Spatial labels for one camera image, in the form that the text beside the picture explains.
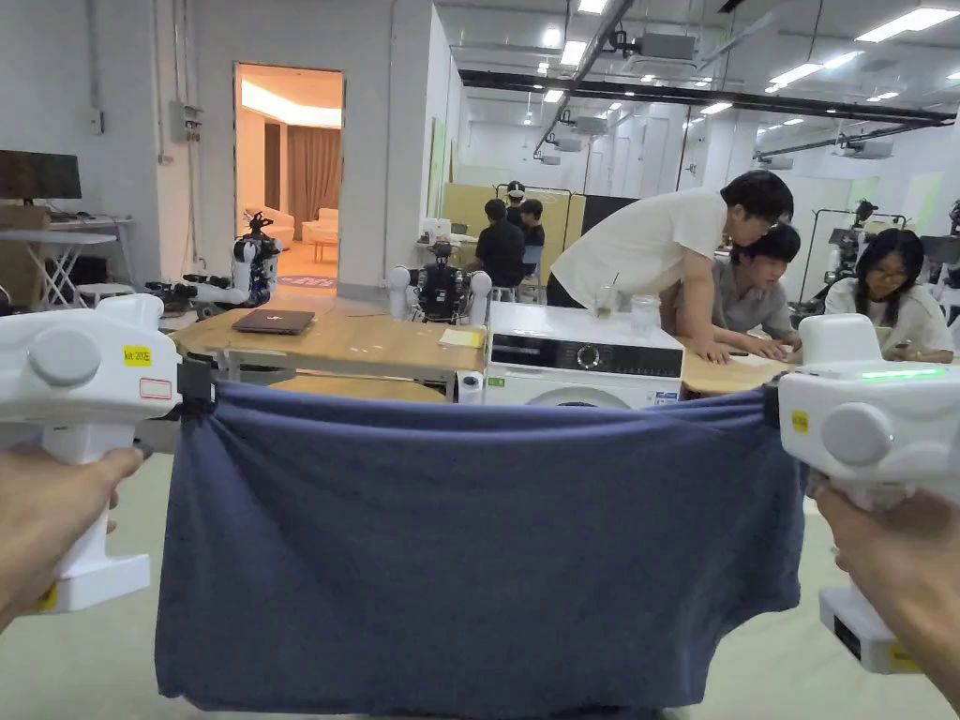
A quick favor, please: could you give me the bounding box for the white washing machine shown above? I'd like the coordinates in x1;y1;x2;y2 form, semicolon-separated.
483;276;685;411

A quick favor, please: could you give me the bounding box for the group of people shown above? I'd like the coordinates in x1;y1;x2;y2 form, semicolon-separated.
471;179;548;291

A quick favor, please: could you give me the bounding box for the person's left hand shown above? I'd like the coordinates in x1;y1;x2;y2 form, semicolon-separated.
0;447;144;636

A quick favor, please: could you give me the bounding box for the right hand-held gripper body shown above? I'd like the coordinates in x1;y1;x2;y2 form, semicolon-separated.
760;313;960;675

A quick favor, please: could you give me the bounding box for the wooden table with laptop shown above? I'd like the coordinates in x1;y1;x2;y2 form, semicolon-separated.
172;306;489;405

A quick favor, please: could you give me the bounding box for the bed with pale green sheet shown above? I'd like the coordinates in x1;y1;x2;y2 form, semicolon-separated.
0;449;960;720

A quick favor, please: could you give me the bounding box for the dark blue shirt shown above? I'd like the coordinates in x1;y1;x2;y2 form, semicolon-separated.
154;381;810;711

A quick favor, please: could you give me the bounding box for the white humanoid robot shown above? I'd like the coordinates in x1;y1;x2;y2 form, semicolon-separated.
145;213;286;310

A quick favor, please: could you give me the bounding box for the white desk with monitor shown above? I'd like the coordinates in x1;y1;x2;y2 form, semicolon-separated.
0;149;139;310

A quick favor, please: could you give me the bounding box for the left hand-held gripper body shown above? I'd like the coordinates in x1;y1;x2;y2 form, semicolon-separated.
0;293;219;616

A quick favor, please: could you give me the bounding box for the light wooden table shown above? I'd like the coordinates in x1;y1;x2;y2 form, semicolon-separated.
677;346;803;399

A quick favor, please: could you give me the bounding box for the person's right hand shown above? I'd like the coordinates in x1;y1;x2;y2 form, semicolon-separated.
813;483;960;715

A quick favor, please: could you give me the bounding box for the black robot with white shoulders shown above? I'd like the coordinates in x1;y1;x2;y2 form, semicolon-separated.
386;240;494;326

